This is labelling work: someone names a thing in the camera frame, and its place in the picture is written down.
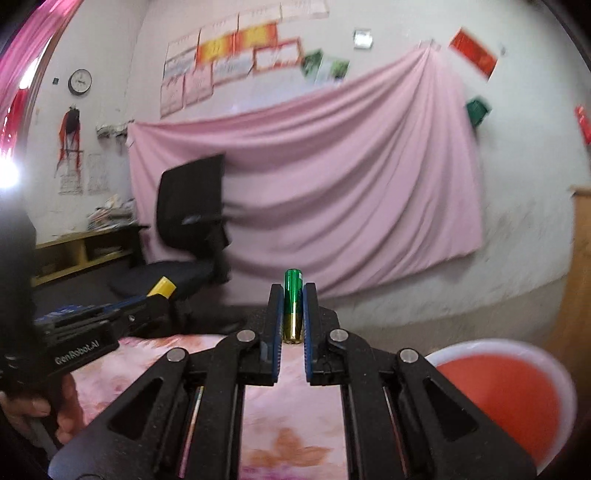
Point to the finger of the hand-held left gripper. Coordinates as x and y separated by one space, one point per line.
131 305
154 318

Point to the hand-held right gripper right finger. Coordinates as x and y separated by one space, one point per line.
308 332

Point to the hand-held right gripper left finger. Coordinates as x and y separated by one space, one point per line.
278 332

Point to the green and gold battery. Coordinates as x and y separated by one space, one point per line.
293 295

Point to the orange bin with white rim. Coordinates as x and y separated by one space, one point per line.
498 401

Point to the person's left hand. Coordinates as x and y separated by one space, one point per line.
69 406

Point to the wooden shelf desk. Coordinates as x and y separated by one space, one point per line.
69 242

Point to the stack of books and papers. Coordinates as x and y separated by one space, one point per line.
111 214

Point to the floral pink blanket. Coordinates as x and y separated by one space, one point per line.
295 429

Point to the black mesh office chair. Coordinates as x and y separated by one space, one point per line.
189 207

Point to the green photo print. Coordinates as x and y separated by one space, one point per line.
313 63
336 71

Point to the window with red curtain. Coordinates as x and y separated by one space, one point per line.
27 55

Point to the green hanging basket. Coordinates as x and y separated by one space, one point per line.
478 111

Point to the wooden cabinet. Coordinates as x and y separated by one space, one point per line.
579 258

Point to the red hanging ornament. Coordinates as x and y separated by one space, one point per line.
584 124

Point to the paper wall calendar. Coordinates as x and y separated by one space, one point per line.
94 173

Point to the pink wall cloth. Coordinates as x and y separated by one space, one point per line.
346 184

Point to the red tassel wall ornament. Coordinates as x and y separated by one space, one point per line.
70 129

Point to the round wall clock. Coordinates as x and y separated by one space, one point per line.
80 82

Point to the group of wall certificates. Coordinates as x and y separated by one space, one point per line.
231 50

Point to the red paper wall poster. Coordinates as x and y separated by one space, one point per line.
473 51

